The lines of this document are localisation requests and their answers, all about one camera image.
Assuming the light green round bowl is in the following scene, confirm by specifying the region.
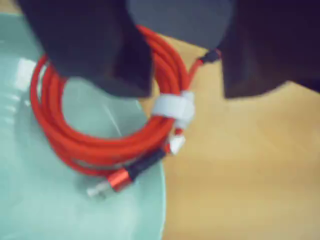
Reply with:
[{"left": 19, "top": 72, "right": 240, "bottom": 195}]
[{"left": 0, "top": 12, "right": 167, "bottom": 240}]

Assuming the red braided charging cable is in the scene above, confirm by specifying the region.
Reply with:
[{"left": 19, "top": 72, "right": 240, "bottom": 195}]
[{"left": 29, "top": 23, "right": 222, "bottom": 201}]

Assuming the white tie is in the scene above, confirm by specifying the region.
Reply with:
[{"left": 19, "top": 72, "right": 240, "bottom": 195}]
[{"left": 152, "top": 91, "right": 196, "bottom": 131}]

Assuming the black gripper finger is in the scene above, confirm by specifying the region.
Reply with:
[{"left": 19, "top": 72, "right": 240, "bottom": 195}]
[
  {"left": 219, "top": 0, "right": 320, "bottom": 100},
  {"left": 17, "top": 0, "right": 154, "bottom": 99}
]

